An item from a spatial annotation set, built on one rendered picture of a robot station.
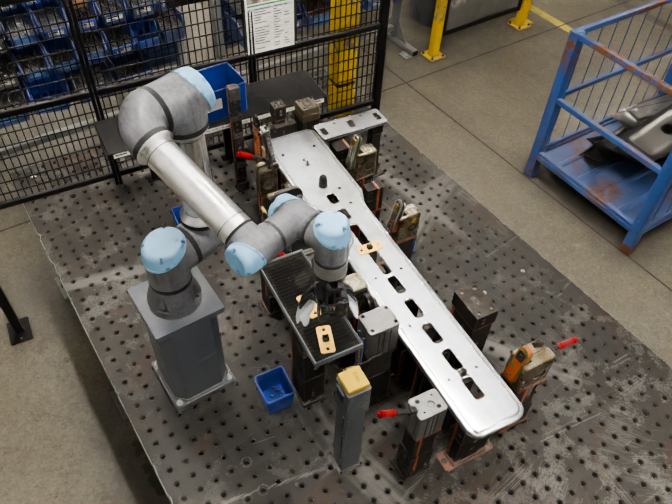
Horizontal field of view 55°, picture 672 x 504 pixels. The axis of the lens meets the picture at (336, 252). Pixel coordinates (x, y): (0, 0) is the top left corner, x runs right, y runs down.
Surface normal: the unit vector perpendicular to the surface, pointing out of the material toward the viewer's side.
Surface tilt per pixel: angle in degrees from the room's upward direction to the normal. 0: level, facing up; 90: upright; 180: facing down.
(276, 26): 90
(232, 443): 0
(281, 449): 0
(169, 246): 7
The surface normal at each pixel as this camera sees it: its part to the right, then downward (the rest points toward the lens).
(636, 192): 0.04, -0.67
